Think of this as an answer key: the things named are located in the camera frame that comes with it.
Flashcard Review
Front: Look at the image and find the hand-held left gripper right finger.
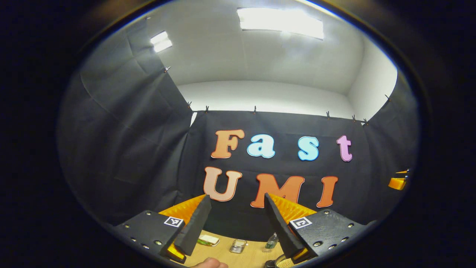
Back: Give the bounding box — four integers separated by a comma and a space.
264, 192, 376, 264

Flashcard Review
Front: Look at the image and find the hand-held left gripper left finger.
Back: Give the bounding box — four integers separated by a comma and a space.
112, 194, 212, 264

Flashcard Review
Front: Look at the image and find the steel pot with soybeans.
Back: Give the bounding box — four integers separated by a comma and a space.
265, 254, 298, 268

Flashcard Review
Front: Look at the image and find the sandwich on white plate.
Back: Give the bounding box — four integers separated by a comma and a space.
197, 234, 221, 247

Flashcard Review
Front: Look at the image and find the black backdrop cloth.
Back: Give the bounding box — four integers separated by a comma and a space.
56, 17, 421, 242

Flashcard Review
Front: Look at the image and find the row of small cloth clips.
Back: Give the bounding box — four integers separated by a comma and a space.
164, 66, 392, 125

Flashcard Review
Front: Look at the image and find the small ceiling light panel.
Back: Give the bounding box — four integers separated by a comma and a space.
150, 31, 173, 53

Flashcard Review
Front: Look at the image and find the large ceiling light panel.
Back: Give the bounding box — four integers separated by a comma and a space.
237, 7, 325, 40

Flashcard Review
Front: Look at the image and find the metal wire basket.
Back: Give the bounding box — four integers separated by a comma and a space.
229, 239, 248, 254

